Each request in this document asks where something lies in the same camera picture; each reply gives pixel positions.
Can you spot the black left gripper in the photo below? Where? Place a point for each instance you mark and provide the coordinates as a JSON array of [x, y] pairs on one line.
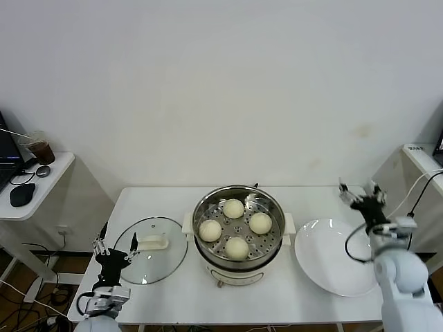
[[110, 264]]

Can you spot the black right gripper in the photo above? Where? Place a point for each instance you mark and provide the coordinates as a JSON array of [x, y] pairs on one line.
[[372, 211]]

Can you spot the white steamed baozi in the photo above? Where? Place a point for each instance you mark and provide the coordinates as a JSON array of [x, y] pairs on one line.
[[237, 248], [211, 231], [260, 223], [234, 209]]

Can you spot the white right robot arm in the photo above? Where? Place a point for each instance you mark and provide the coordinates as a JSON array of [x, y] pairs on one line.
[[401, 273]]

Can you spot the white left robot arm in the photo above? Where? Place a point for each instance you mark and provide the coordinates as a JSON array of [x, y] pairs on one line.
[[95, 323]]

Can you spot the steel perforated steamer basket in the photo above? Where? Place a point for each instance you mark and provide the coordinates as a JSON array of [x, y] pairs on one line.
[[207, 204]]

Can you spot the white side table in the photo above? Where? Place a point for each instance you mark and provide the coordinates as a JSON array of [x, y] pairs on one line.
[[420, 159], [52, 193]]

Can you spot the white round plate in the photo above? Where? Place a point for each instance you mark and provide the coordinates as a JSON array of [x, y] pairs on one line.
[[322, 256]]

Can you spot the dark screen device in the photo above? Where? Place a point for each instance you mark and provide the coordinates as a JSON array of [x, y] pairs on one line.
[[440, 143]]

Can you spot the round grey puck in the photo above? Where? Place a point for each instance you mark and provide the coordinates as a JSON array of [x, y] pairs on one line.
[[43, 171]]

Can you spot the black computer mouse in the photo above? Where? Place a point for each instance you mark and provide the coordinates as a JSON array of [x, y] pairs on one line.
[[22, 195]]

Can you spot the cream electric pot base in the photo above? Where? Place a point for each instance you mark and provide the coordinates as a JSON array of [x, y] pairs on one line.
[[235, 276]]

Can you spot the clear iced coffee cup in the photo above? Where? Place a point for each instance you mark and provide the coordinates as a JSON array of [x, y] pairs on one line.
[[43, 152]]

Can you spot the black laptop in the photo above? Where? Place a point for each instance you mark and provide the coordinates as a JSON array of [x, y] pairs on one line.
[[7, 148]]

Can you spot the thin white straw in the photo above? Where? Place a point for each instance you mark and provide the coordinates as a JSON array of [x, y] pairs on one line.
[[14, 131]]

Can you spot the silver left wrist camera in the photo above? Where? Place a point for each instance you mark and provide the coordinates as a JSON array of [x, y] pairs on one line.
[[110, 298]]

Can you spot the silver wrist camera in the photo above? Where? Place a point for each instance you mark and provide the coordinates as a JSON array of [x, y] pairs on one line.
[[404, 226], [110, 298]]

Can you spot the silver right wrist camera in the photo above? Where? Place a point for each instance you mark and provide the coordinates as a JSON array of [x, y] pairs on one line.
[[404, 226]]

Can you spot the white wall socket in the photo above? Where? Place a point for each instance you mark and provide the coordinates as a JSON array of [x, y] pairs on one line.
[[63, 229]]

